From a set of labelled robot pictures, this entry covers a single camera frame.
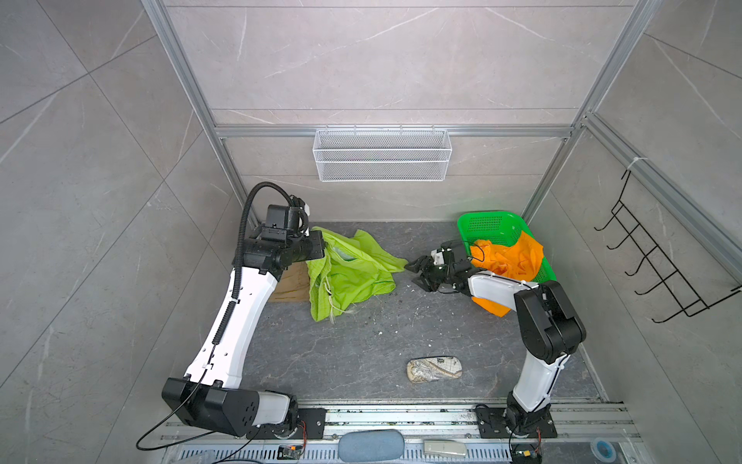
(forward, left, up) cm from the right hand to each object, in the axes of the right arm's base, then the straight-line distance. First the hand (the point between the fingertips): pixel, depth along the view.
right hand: (406, 269), depth 94 cm
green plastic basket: (+24, -41, -7) cm, 48 cm away
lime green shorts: (+4, +19, -6) cm, 20 cm away
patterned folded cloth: (-30, -3, -7) cm, 31 cm away
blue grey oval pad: (-48, +12, -7) cm, 50 cm away
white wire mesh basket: (+35, +7, +21) cm, 41 cm away
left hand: (-5, +25, +22) cm, 34 cm away
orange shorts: (+7, -43, -7) cm, 45 cm away
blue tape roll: (-49, -46, -10) cm, 68 cm away
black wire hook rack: (-19, -56, +23) cm, 64 cm away
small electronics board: (-48, +33, -10) cm, 59 cm away
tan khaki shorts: (-1, +39, -6) cm, 40 cm away
